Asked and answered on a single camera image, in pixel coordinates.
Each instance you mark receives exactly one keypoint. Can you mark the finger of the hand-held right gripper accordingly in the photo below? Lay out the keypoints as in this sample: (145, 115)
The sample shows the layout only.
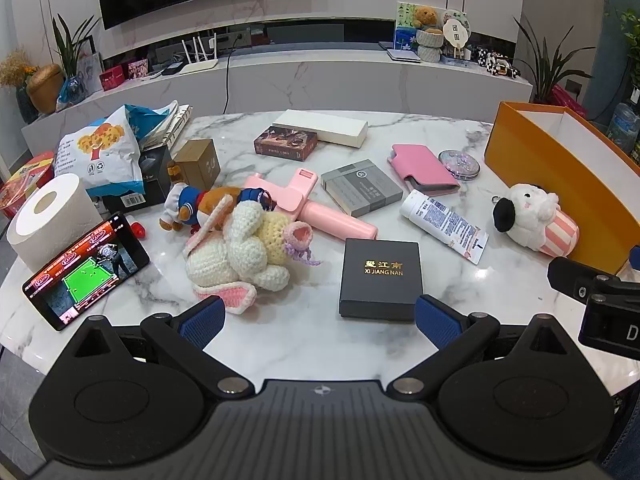
(636, 260)
(575, 277)

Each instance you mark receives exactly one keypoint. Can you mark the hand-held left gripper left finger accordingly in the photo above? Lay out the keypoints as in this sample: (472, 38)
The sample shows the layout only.
(202, 322)

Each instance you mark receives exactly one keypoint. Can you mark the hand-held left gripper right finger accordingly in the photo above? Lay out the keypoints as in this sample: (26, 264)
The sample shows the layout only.
(440, 322)

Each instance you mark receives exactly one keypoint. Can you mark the cream crochet bunny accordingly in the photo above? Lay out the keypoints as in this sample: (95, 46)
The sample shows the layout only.
(245, 255)

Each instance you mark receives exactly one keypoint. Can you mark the white plush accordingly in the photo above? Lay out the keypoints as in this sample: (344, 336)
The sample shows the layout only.
(530, 210)

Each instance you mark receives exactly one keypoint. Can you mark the white squeeze tube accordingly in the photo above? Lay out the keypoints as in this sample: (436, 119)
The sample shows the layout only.
(440, 217)

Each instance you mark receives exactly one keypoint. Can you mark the orange cardboard box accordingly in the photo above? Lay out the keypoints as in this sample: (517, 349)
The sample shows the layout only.
(540, 160)

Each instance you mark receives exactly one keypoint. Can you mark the glitter compact mirror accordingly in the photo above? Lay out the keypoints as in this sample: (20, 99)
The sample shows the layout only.
(460, 164)

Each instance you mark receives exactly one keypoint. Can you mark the black box with gold print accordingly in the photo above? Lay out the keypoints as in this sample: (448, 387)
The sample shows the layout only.
(380, 280)

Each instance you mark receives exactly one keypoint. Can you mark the small red object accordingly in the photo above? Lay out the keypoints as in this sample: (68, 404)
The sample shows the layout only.
(138, 227)

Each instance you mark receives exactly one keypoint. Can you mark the person's jeans leg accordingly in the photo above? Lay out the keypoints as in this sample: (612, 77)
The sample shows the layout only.
(625, 440)

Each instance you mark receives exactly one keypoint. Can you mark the sailor dog plush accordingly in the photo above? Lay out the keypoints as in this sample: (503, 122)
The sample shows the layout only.
(185, 205)

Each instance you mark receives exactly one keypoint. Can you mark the smartphone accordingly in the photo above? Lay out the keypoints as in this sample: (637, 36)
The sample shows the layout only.
(85, 275)

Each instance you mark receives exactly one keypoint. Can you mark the large water bottle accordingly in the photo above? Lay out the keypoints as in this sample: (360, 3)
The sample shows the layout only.
(625, 127)

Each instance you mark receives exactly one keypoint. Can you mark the pink handheld device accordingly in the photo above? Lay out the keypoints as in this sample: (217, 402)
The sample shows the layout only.
(330, 220)

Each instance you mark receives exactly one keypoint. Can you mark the black carton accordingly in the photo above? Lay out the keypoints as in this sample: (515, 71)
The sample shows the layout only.
(150, 180)

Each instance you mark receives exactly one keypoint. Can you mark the pink wallet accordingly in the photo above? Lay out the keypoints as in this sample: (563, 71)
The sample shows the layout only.
(420, 167)

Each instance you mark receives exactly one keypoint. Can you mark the grey flat box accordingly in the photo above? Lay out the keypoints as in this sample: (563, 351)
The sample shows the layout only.
(360, 185)

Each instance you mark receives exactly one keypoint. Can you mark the brown cardboard cube box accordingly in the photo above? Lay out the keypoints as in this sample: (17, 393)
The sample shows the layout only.
(197, 162)

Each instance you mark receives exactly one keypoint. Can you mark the toilet paper roll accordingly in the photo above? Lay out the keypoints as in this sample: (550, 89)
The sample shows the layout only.
(55, 225)

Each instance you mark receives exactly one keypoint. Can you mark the dark printed card box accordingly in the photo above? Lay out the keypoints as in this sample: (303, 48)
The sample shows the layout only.
(285, 142)

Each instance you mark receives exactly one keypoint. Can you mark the white snack bag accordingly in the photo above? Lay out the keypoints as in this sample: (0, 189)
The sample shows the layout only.
(100, 150)

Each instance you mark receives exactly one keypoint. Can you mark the potted long-leaf plant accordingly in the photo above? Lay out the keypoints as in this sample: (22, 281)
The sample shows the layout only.
(545, 65)

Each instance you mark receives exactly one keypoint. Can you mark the red instant noodle bowl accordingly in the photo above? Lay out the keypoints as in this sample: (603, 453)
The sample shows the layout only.
(25, 185)

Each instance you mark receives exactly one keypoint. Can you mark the long white box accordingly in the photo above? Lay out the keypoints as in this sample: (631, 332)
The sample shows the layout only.
(320, 127)

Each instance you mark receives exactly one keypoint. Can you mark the pile of checkered toys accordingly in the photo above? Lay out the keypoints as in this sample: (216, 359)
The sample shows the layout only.
(495, 62)

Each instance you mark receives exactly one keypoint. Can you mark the ivy on drawers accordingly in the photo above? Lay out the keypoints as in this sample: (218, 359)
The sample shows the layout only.
(630, 30)

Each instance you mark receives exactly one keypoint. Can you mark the blue flat box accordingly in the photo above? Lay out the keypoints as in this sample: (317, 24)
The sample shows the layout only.
(455, 60)

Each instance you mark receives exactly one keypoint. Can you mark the black flat device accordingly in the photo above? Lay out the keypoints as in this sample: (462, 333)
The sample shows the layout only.
(172, 69)

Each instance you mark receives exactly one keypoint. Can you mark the white router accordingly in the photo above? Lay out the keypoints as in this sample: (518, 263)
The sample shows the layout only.
(200, 65)

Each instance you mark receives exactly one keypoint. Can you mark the red gift box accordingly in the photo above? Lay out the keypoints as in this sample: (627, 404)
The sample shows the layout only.
(112, 79)

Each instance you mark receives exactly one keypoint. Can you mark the pink picture box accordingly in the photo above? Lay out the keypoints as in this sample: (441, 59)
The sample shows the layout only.
(138, 69)

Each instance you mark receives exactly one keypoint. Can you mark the white marble TV cabinet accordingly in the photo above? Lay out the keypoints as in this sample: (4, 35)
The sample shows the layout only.
(325, 80)

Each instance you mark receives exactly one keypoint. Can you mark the white laptop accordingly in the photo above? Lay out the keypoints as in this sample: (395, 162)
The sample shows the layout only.
(402, 55)

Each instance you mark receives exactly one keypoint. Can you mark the green plant in blue wrap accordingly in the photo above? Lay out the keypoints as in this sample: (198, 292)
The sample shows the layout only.
(72, 85)

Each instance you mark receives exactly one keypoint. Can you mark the round white paper fan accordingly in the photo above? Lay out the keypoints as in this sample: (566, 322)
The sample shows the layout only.
(455, 30)

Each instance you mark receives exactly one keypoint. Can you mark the brown round vase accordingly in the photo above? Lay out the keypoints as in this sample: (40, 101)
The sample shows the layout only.
(45, 87)

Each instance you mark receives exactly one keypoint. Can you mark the green painted picture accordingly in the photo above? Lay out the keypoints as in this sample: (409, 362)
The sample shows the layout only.
(404, 25)

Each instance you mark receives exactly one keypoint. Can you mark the brown teddy bear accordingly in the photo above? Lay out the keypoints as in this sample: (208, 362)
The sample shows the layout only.
(426, 16)

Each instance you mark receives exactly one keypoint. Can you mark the dried yellow flowers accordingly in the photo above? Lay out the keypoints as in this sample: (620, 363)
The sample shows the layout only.
(15, 67)

